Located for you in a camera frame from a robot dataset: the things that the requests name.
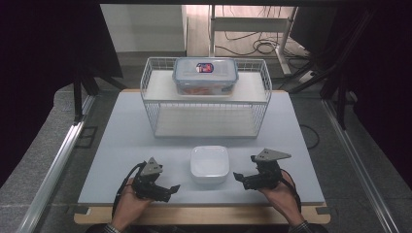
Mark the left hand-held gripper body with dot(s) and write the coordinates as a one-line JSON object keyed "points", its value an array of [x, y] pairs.
{"points": [[147, 181]]}

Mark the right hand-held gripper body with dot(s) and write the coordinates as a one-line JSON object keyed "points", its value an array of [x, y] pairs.
{"points": [[268, 170]]}

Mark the white lidded plastic container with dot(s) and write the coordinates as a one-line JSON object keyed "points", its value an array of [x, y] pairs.
{"points": [[209, 165]]}

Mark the clear container with blue-sealed lid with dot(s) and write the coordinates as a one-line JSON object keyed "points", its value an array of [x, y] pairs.
{"points": [[205, 76]]}

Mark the person's right hand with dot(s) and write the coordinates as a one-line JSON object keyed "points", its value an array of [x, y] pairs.
{"points": [[283, 197]]}

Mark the person's left hand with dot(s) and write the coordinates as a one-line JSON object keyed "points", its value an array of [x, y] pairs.
{"points": [[129, 207]]}

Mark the white power strip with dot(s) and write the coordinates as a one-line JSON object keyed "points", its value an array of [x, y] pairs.
{"points": [[307, 76]]}

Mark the black metal stand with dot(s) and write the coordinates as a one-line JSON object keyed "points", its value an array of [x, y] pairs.
{"points": [[340, 81], [78, 97]]}

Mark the dark curtain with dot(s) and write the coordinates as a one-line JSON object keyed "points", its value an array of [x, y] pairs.
{"points": [[388, 81], [39, 64]]}

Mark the white cabinet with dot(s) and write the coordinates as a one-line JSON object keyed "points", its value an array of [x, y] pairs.
{"points": [[142, 27]]}

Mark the aluminium frame rail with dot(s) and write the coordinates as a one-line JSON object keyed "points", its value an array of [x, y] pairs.
{"points": [[356, 165], [55, 168]]}

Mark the white metal desk frame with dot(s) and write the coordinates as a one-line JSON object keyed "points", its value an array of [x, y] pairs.
{"points": [[249, 24]]}

